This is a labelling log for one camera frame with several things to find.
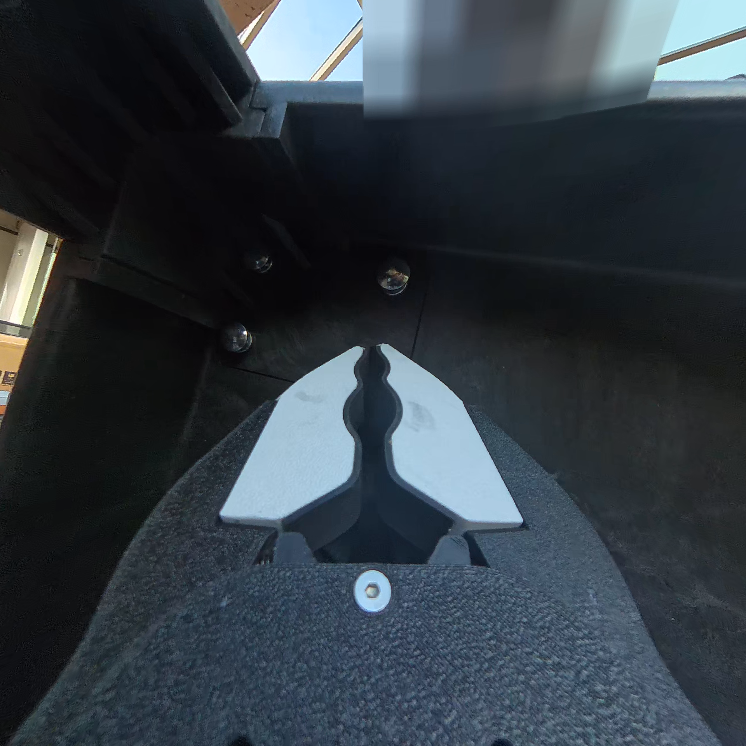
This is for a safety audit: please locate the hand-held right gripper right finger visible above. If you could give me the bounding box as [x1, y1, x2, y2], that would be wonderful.
[373, 344, 524, 534]

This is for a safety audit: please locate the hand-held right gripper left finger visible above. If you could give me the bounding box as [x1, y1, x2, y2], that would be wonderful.
[219, 346, 366, 532]

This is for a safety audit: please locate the black textured holder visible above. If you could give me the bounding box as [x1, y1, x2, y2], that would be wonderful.
[0, 0, 746, 746]

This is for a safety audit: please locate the white pillar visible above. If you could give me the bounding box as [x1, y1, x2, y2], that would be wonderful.
[0, 224, 50, 324]

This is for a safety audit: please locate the wooden roof beam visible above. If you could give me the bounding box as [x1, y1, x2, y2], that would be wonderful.
[659, 26, 746, 66]
[309, 17, 363, 81]
[219, 0, 284, 51]

